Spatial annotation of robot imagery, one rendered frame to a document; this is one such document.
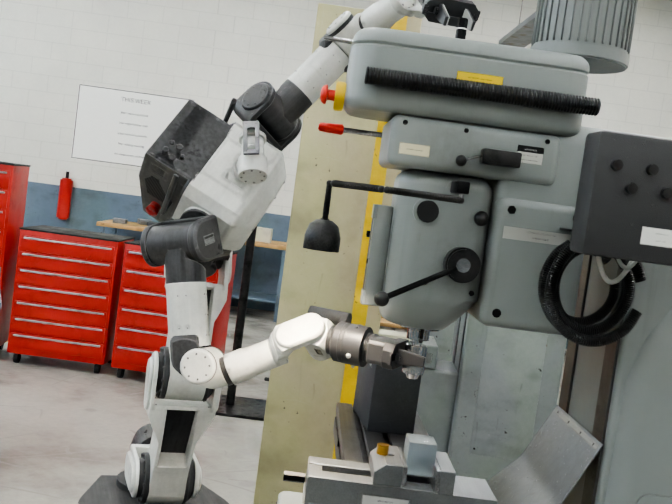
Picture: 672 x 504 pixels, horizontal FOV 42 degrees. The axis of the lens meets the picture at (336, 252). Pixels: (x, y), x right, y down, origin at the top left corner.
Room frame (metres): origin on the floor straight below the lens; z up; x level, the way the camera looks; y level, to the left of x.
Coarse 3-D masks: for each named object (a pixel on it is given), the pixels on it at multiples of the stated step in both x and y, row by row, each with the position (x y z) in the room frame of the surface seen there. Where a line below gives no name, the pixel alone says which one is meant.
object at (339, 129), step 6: (324, 126) 1.91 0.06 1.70; (330, 126) 1.91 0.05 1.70; (336, 126) 1.91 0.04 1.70; (342, 126) 1.92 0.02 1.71; (330, 132) 1.92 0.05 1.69; (336, 132) 1.92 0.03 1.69; (342, 132) 1.92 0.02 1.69; (348, 132) 1.92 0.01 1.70; (354, 132) 1.92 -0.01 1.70; (360, 132) 1.92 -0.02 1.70; (366, 132) 1.92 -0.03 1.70; (372, 132) 1.92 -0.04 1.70; (378, 132) 1.92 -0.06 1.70
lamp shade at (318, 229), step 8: (312, 224) 1.71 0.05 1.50; (320, 224) 1.70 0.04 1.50; (328, 224) 1.70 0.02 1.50; (312, 232) 1.70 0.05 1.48; (320, 232) 1.69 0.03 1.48; (328, 232) 1.70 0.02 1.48; (336, 232) 1.71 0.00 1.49; (304, 240) 1.71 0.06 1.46; (312, 240) 1.70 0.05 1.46; (320, 240) 1.69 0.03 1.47; (328, 240) 1.69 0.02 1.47; (336, 240) 1.70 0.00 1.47; (312, 248) 1.69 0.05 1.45; (320, 248) 1.69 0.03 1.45; (328, 248) 1.69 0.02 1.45; (336, 248) 1.71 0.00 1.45
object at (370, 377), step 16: (368, 368) 2.23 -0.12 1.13; (384, 368) 2.15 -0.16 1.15; (400, 368) 2.15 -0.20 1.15; (368, 384) 2.20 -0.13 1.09; (384, 384) 2.15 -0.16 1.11; (400, 384) 2.16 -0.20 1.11; (416, 384) 2.16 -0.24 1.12; (368, 400) 2.17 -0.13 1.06; (384, 400) 2.15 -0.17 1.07; (400, 400) 2.16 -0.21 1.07; (416, 400) 2.16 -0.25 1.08; (368, 416) 2.15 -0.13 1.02; (384, 416) 2.15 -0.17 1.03; (400, 416) 2.16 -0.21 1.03; (384, 432) 2.15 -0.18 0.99; (400, 432) 2.16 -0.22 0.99
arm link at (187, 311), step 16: (176, 288) 1.91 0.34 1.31; (192, 288) 1.91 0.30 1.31; (176, 304) 1.91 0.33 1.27; (192, 304) 1.91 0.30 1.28; (176, 320) 1.90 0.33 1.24; (192, 320) 1.90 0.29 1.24; (176, 336) 1.90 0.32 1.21; (192, 336) 1.89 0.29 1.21; (208, 336) 1.94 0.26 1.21; (176, 352) 1.88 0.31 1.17; (192, 352) 1.87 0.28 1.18; (208, 352) 1.87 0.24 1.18; (176, 368) 1.88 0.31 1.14; (192, 368) 1.87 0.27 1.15; (208, 368) 1.86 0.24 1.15
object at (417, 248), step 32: (448, 192) 1.73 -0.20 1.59; (480, 192) 1.74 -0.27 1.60; (416, 224) 1.74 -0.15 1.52; (448, 224) 1.74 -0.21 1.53; (416, 256) 1.74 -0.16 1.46; (480, 256) 1.75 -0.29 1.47; (384, 288) 1.78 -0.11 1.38; (416, 288) 1.74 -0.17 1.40; (448, 288) 1.74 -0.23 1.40; (416, 320) 1.76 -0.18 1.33; (448, 320) 1.77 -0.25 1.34
